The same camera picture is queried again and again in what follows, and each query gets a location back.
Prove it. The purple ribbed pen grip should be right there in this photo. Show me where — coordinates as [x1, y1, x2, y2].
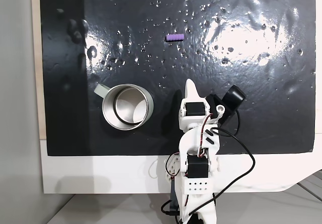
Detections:
[166, 33, 185, 43]

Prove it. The black glossy mat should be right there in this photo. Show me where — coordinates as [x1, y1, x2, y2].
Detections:
[39, 0, 316, 157]

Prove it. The white board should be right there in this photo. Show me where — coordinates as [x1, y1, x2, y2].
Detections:
[40, 138, 322, 195]

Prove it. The black oval camera box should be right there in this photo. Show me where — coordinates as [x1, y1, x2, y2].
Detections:
[206, 85, 247, 127]

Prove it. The black camera cable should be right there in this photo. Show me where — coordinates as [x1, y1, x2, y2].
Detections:
[187, 109, 256, 216]

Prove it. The steel cup with grey handle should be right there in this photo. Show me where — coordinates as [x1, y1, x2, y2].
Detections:
[94, 83, 154, 131]

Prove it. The black base cable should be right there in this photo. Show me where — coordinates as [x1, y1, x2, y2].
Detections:
[160, 200, 181, 217]

